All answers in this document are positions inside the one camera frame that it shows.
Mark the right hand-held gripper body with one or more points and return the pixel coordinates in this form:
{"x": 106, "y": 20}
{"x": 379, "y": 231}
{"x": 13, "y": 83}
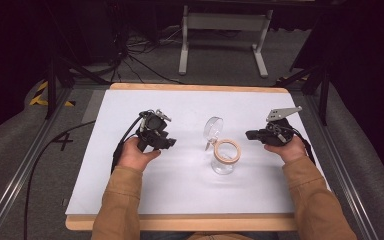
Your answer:
{"x": 278, "y": 131}

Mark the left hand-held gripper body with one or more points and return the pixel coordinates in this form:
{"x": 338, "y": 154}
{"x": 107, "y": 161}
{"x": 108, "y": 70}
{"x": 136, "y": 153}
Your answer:
{"x": 153, "y": 128}

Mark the glass jar with hinged lid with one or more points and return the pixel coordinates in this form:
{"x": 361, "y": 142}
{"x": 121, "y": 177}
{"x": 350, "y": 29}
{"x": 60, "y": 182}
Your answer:
{"x": 225, "y": 155}

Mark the person's right hand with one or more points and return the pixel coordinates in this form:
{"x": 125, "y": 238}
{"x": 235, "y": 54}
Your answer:
{"x": 290, "y": 151}

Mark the person's left hand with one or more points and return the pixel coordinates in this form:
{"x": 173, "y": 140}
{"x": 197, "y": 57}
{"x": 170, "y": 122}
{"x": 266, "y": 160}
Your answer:
{"x": 135, "y": 156}

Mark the white table cover sheet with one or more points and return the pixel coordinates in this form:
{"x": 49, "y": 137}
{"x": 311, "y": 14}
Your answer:
{"x": 180, "y": 186}

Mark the black tripod stand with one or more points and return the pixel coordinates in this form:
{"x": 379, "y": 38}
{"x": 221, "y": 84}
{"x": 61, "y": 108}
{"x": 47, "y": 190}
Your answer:
{"x": 323, "y": 90}
{"x": 51, "y": 83}

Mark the yellow black floor tape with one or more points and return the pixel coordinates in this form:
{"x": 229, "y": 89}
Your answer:
{"x": 40, "y": 96}

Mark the aluminium floor rail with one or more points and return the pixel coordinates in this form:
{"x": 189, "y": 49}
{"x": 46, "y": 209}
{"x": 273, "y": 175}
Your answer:
{"x": 20, "y": 176}
{"x": 343, "y": 173}

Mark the white metal stand frame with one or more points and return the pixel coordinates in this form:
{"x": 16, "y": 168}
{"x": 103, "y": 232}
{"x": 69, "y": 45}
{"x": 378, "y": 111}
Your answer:
{"x": 225, "y": 21}

